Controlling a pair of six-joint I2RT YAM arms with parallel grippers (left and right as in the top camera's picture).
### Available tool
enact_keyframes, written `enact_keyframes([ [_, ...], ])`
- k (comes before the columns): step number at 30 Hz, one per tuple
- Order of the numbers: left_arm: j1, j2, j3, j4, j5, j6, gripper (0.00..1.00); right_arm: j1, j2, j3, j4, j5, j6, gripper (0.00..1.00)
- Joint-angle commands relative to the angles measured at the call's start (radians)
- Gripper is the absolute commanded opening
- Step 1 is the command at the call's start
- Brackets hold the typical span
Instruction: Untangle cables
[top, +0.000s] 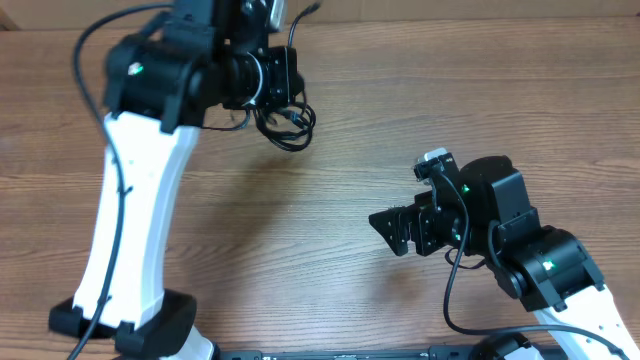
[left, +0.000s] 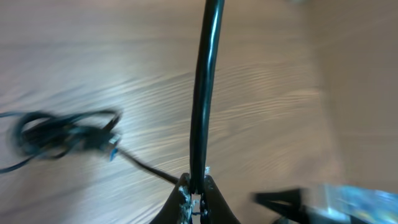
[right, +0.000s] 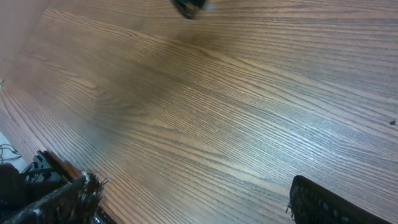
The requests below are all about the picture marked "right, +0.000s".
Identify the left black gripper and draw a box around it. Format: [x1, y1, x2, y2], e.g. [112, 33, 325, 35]
[170, 0, 215, 20]

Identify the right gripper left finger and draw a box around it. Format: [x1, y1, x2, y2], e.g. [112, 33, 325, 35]
[1, 172, 103, 224]

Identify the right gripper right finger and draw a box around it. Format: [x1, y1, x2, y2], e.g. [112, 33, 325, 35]
[287, 175, 390, 224]

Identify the floor cable bundle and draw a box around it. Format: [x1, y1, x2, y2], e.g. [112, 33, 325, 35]
[0, 143, 22, 165]

